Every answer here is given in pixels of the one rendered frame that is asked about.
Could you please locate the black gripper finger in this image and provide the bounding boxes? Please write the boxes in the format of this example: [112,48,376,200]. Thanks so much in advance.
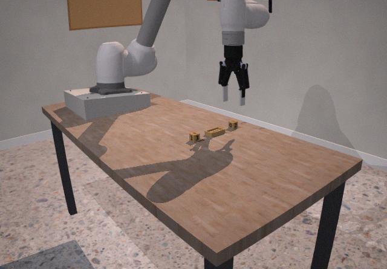
[218,61,232,102]
[232,62,249,106]

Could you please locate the orange rectangular tray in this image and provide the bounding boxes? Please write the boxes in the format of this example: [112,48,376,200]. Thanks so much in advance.
[204,127,225,137]

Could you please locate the tan wooden number cube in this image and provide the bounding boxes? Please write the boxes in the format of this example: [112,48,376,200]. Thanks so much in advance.
[229,120,238,129]
[189,132,200,142]

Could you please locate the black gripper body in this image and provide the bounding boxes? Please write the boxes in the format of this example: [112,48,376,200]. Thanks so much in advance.
[224,45,242,71]

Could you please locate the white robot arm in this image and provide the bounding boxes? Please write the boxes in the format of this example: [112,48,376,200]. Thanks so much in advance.
[89,0,270,96]

